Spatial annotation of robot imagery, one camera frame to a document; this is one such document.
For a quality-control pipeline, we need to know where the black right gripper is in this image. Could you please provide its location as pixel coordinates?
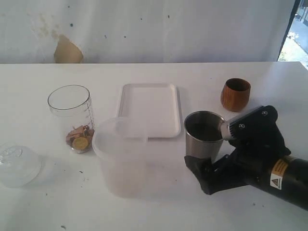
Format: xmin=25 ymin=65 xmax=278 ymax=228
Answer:
xmin=184 ymin=105 xmax=291 ymax=195

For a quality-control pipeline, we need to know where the stainless steel cup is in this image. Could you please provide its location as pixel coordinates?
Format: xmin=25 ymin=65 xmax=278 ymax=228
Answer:
xmin=184 ymin=111 xmax=225 ymax=162

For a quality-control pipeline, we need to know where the brown wooden cup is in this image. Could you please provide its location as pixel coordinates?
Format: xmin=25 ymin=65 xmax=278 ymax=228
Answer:
xmin=220 ymin=78 xmax=251 ymax=112

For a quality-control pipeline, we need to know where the clear plastic shaker cup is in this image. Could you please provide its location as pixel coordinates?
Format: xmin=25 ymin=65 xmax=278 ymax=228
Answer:
xmin=47 ymin=85 xmax=95 ymax=153

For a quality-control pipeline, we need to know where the clear domed shaker lid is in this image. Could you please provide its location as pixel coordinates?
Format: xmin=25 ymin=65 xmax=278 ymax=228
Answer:
xmin=0 ymin=143 xmax=42 ymax=188

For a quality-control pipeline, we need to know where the white rectangular tray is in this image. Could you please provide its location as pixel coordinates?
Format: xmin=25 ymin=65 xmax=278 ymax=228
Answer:
xmin=117 ymin=83 xmax=181 ymax=139

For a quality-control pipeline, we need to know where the translucent plastic tub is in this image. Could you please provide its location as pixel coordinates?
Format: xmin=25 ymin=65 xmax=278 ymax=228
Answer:
xmin=92 ymin=117 xmax=148 ymax=198

